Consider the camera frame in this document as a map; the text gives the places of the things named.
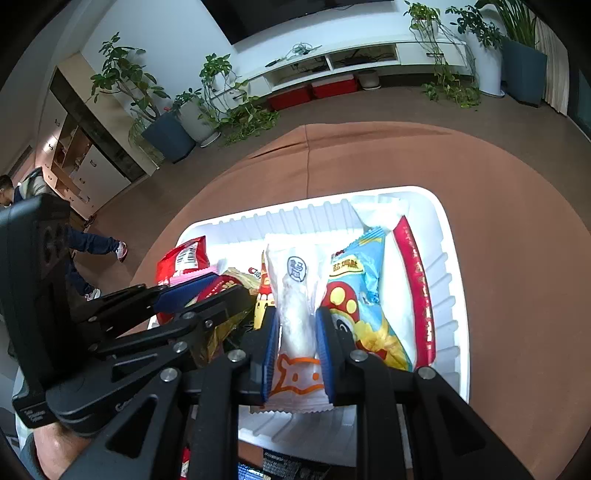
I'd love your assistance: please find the mushroom print snack packet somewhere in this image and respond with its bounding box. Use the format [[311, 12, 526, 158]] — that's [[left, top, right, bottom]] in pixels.
[[321, 226, 414, 372]]

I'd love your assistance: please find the small white red snack packet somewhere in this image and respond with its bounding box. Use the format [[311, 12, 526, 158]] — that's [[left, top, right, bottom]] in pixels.
[[226, 265, 264, 296]]

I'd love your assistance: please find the clear white orange-print packet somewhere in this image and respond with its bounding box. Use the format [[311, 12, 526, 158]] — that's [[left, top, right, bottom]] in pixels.
[[261, 233, 335, 414]]

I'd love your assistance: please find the wooden cabinet with white doors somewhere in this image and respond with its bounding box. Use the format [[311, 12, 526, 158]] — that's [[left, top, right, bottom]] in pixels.
[[34, 65, 160, 217]]

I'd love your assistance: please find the cable bundle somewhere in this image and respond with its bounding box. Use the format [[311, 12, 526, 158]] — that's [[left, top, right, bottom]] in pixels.
[[265, 42, 324, 68]]

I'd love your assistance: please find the bushy plant in white pot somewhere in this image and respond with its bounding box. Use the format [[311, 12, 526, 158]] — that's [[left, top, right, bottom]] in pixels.
[[445, 4, 506, 97]]

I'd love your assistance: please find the leafy plant in white pot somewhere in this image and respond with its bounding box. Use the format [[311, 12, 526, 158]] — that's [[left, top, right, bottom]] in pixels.
[[173, 53, 241, 148]]

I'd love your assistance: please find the pink cartoon snack packet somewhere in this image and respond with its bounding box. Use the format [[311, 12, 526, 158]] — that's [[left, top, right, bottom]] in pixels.
[[168, 265, 220, 289]]

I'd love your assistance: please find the trailing green cabinet plant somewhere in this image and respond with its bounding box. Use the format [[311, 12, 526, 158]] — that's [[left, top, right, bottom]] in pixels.
[[404, 2, 483, 109]]

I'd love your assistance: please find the black gold snack packet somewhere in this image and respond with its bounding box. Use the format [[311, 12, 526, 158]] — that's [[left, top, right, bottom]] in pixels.
[[261, 450, 356, 480]]

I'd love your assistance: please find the red storage box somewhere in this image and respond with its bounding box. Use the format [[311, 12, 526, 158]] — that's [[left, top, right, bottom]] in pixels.
[[268, 85, 311, 112], [311, 76, 358, 99]]

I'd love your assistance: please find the tall plant in blue-grey pot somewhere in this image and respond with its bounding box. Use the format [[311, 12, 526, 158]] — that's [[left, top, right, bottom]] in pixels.
[[90, 32, 197, 164]]

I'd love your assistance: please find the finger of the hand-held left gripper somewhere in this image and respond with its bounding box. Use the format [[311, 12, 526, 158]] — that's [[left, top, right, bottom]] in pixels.
[[90, 284, 254, 370], [71, 272, 220, 324]]

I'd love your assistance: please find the trailing green floor plant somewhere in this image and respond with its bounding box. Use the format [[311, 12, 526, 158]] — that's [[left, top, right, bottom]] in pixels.
[[217, 92, 282, 146]]

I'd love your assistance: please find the blue cake packet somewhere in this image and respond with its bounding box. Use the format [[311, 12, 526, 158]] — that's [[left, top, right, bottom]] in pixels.
[[236, 462, 269, 480]]

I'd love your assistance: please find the black television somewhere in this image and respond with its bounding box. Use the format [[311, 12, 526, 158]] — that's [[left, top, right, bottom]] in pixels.
[[201, 0, 395, 44]]

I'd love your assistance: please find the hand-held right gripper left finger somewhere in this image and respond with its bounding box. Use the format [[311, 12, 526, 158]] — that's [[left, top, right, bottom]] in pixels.
[[60, 305, 281, 480]]

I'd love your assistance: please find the white red-striped snack packet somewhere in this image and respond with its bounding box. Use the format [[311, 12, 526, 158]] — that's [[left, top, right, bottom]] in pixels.
[[351, 194, 437, 370]]

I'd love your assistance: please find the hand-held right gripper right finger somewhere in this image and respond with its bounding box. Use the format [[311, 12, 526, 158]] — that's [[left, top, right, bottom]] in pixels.
[[315, 306, 536, 480]]

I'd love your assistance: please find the white TV cabinet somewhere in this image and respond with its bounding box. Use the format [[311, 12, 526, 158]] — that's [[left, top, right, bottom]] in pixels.
[[231, 39, 476, 112]]

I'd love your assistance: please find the beige curtain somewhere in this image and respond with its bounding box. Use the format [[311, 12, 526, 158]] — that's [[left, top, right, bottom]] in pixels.
[[536, 16, 571, 116]]

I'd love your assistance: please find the grassy plant in blue-grey pot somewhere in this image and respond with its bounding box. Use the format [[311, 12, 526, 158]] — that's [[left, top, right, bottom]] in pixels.
[[475, 0, 550, 107]]

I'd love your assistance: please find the white plastic tray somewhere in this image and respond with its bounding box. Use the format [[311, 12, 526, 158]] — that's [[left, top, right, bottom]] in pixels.
[[148, 185, 472, 467]]

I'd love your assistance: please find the orange yellow snack packet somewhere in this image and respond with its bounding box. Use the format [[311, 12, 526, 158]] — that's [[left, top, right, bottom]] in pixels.
[[252, 249, 278, 330]]

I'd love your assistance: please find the person's left hand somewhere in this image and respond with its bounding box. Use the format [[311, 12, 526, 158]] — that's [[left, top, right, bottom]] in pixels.
[[34, 422, 100, 478]]

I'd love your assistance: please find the gold red snack packet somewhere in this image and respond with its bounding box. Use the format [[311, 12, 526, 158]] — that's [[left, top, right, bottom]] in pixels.
[[198, 272, 259, 365]]

